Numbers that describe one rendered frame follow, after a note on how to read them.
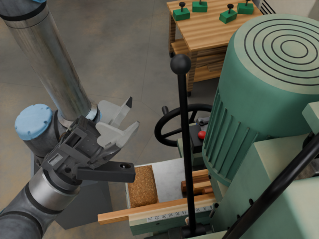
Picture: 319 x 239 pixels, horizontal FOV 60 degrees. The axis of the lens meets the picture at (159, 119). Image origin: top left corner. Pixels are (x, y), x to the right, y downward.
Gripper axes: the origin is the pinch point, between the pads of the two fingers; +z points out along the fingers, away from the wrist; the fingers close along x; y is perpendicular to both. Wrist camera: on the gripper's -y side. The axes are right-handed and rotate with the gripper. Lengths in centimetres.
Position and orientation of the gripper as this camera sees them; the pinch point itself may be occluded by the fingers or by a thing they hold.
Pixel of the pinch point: (138, 109)
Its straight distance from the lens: 52.8
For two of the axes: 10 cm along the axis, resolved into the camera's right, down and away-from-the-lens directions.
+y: -7.2, -5.9, -3.6
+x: -1.7, -3.5, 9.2
